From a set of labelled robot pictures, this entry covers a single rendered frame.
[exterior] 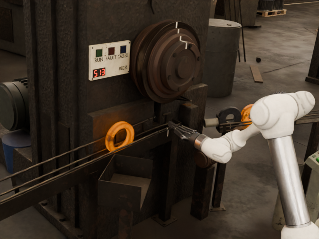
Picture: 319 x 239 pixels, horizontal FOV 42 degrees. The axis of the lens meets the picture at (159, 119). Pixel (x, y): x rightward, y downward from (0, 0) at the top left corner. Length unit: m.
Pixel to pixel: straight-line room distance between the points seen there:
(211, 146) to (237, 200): 1.04
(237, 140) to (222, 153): 0.14
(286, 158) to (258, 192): 1.62
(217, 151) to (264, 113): 0.59
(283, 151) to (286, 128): 0.10
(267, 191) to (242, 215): 0.43
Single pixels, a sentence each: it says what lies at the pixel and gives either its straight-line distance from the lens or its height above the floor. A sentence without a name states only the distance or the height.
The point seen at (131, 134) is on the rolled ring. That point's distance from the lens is 2.32.
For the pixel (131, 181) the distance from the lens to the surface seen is 2.14.
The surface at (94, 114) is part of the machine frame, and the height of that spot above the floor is 0.87.
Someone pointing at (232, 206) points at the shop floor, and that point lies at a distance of 3.14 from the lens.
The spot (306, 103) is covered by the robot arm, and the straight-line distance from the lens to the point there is 1.87.
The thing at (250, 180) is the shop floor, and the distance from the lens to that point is 3.50.
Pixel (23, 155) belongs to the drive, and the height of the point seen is 0.25.
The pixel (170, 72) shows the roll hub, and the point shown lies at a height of 1.10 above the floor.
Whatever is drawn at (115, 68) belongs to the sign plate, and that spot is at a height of 1.10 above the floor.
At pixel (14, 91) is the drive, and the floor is 0.64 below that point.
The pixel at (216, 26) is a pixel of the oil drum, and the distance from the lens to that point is 5.01.
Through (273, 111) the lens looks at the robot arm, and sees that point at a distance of 1.71.
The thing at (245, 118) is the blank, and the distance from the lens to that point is 2.80.
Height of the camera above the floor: 1.74
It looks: 23 degrees down
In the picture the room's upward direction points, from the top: 4 degrees clockwise
